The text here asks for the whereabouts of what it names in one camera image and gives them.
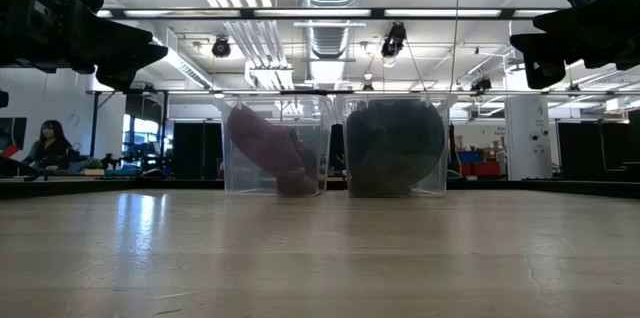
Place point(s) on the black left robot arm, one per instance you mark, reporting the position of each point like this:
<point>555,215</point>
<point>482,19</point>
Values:
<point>3,99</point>

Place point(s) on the dark green cap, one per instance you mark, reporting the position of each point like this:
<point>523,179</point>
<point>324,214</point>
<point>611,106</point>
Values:
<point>395,133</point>

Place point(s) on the clear plastic bin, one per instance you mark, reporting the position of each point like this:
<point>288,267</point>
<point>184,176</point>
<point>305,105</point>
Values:
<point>275,148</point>
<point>395,148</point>

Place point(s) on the person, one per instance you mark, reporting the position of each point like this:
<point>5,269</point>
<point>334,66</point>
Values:
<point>49,148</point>

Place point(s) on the blue storage crate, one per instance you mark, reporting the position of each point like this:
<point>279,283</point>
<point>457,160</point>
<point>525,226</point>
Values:
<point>469,156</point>

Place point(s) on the black frame post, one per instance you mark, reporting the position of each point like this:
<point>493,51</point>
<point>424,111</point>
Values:
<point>96,123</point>

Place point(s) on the silver ceiling air duct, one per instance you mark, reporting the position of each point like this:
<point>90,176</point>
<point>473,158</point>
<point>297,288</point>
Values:
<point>331,3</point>

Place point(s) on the black hanging camera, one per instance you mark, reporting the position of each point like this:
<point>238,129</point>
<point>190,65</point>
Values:
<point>221,47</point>
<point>394,39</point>

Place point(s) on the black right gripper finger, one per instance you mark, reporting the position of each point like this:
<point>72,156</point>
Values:
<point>542,60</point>
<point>570,20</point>

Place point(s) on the red storage crate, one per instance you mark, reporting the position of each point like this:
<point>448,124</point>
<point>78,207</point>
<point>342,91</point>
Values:
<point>480,168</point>

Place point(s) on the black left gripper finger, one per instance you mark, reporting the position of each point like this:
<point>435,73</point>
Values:
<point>110,35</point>
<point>127,65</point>

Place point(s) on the white pillar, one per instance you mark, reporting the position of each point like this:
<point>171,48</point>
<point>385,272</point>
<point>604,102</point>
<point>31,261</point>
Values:
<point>528,138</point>

